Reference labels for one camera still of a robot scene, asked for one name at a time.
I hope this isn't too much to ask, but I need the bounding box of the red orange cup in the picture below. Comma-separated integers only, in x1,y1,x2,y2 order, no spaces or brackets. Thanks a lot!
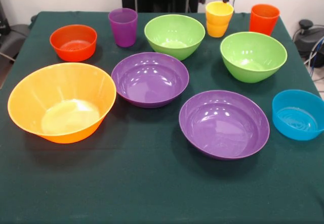
249,4,281,36

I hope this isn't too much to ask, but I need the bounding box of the large orange bowl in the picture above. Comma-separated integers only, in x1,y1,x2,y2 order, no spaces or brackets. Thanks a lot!
7,62,117,144

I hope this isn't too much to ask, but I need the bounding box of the black device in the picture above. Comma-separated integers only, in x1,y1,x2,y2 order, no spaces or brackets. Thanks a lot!
0,0,11,35

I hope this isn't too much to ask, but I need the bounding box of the purple cup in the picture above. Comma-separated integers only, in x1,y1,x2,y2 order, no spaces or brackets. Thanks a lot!
108,8,139,48

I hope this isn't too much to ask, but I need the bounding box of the purple bowl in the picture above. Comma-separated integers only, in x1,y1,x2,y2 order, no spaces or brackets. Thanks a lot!
111,52,190,109
178,90,270,161

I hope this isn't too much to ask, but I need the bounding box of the dark green tablecloth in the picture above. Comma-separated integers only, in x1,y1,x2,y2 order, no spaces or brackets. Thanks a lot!
0,11,324,224

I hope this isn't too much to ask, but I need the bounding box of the green bowl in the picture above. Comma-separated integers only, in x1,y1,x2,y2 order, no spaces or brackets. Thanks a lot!
219,31,288,84
144,14,206,61

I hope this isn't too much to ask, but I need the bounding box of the small red bowl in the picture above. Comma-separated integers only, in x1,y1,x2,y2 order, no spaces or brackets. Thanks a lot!
49,24,98,63

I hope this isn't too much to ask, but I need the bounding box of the yellow cup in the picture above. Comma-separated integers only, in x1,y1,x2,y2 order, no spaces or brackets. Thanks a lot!
206,20,230,38
205,1,234,27

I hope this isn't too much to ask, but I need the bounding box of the blue cable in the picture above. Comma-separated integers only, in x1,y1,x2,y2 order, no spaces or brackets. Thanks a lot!
309,38,324,77

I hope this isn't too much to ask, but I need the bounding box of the small blue bowl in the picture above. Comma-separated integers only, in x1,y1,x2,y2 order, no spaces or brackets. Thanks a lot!
271,89,324,142

